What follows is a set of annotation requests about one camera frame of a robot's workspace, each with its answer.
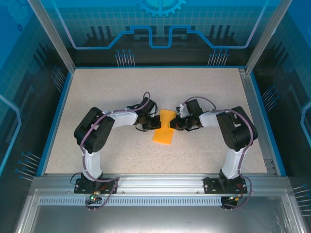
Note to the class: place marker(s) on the orange paper sheet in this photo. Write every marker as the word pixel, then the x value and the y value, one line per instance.
pixel 163 137

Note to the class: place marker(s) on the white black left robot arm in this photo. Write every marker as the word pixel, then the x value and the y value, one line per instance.
pixel 92 165

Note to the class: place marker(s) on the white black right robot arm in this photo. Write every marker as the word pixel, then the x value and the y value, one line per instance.
pixel 233 162

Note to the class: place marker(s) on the blue table edge trim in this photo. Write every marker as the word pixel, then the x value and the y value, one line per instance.
pixel 56 121
pixel 267 121

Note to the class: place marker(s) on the small lit circuit board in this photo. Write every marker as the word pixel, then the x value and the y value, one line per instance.
pixel 93 197
pixel 233 198

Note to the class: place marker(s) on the metal tray panel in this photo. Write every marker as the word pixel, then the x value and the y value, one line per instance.
pixel 155 218

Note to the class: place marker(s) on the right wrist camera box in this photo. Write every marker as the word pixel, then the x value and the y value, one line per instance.
pixel 181 109

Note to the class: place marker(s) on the aluminium mounting rail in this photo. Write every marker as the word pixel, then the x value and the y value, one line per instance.
pixel 160 182

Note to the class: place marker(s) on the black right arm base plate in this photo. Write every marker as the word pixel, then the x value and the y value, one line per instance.
pixel 210 185

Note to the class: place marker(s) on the aluminium side rail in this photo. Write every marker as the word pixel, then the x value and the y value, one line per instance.
pixel 257 121

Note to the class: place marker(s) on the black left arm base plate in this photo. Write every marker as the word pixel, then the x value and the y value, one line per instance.
pixel 111 187

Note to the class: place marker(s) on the aluminium frame post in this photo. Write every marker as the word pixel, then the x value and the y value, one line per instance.
pixel 53 38
pixel 264 36

